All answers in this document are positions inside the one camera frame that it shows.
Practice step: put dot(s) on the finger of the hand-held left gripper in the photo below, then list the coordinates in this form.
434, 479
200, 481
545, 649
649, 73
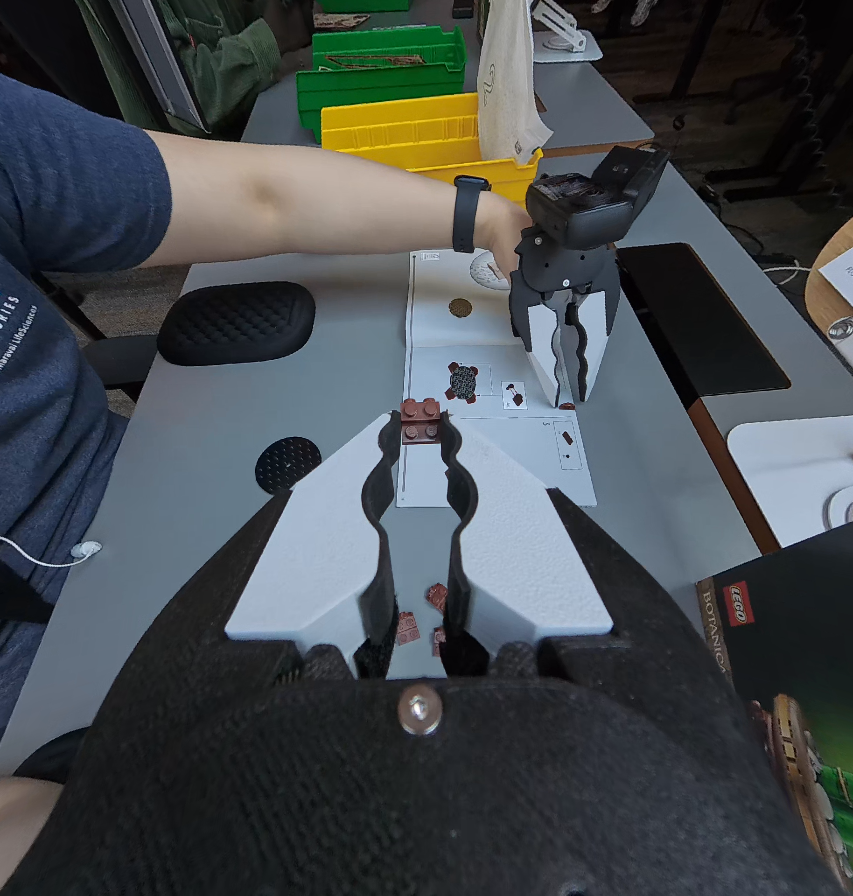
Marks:
592, 350
540, 343

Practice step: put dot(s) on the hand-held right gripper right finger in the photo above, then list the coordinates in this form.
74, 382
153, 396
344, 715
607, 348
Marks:
531, 560

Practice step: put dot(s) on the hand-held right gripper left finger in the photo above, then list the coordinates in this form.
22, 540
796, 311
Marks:
307, 560

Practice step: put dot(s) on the brown toy brick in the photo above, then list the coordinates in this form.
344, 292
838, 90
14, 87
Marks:
438, 595
438, 640
423, 427
409, 628

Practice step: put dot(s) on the person's left forearm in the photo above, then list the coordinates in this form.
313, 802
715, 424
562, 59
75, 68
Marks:
293, 203

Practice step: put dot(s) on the person's right forearm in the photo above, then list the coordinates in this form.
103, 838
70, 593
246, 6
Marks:
13, 840

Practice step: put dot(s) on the person's left hand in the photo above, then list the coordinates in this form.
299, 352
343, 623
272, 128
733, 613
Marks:
500, 224

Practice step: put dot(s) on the white instruction booklet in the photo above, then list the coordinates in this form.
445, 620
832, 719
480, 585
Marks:
454, 329

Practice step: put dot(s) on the black round studded plate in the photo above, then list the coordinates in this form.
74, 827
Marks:
286, 465

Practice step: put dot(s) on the black wristwatch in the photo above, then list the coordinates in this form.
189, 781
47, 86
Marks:
465, 217

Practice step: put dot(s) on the black mat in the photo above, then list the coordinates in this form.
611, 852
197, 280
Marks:
706, 322

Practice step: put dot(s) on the white paper bag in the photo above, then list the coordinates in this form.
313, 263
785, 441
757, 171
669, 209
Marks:
507, 84

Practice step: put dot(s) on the white stand base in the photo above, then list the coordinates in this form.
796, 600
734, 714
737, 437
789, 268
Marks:
573, 45
783, 462

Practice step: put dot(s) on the yellow plastic bin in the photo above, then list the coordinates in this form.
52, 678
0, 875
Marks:
398, 133

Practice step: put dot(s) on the round wooden board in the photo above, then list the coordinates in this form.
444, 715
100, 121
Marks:
822, 280

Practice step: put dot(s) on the black armrest pad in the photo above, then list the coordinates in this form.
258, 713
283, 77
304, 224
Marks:
237, 322
55, 756

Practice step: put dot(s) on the black toy brick box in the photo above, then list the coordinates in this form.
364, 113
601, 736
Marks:
804, 630

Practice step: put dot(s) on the person's navy t-shirt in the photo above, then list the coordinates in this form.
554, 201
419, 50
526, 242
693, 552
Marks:
48, 280

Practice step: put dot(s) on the aluminium post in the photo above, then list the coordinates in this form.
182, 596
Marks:
160, 63

